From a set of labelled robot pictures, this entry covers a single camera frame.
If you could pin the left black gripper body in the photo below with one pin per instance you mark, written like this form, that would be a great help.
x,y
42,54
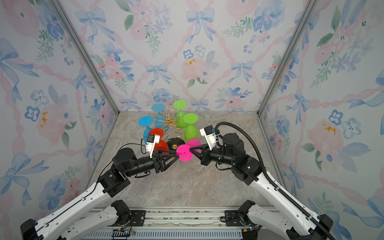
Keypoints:
x,y
156,165

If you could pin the gold wire glass rack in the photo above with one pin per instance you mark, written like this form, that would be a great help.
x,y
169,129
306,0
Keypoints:
x,y
172,134

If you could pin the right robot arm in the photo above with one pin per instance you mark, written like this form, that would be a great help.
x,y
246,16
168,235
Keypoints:
x,y
295,221

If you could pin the blue wine glass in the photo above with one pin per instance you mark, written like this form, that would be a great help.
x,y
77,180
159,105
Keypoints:
x,y
159,108
146,122

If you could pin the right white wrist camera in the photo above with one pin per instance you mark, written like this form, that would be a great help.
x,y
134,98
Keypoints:
x,y
209,134

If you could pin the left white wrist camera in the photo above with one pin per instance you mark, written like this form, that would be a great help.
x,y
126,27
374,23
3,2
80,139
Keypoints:
x,y
152,140

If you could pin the green wine glass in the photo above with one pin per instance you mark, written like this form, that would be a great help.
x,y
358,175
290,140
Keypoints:
x,y
191,131
180,106

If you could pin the back blue wine glass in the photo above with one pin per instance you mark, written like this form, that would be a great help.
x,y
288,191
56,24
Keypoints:
x,y
159,108

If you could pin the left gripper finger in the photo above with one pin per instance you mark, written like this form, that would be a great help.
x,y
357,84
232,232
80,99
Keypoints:
x,y
168,153
168,162

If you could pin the front blue wine glass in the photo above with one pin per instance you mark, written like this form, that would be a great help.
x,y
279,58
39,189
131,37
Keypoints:
x,y
146,122

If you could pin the pink wine glass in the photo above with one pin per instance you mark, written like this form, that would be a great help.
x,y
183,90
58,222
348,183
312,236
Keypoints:
x,y
183,151

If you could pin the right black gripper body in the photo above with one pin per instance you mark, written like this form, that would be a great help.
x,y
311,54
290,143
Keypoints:
x,y
207,159

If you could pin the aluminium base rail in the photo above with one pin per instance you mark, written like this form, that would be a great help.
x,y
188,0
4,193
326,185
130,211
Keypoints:
x,y
184,224

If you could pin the red wine glass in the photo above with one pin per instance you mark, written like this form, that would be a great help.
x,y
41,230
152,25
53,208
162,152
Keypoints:
x,y
161,145

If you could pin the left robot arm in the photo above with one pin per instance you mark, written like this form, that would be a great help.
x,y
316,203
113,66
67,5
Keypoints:
x,y
69,223

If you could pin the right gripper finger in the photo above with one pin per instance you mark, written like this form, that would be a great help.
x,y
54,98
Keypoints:
x,y
197,153
201,147

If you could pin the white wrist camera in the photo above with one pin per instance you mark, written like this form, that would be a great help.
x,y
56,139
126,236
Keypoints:
x,y
152,140
209,134

